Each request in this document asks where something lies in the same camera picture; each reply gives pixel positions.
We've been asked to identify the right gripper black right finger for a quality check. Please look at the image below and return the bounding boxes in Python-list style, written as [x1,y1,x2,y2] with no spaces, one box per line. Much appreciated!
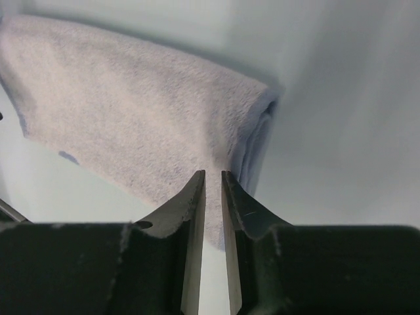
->
[221,171,419,314]

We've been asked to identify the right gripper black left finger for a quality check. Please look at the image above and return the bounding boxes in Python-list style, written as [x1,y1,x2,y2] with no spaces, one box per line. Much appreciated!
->
[1,171,205,314]

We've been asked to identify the light blue towel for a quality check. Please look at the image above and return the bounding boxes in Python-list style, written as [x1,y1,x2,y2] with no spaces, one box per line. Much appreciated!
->
[1,15,280,249]

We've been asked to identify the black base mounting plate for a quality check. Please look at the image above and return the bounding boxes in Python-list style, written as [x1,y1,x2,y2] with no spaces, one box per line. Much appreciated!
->
[0,199,30,222]

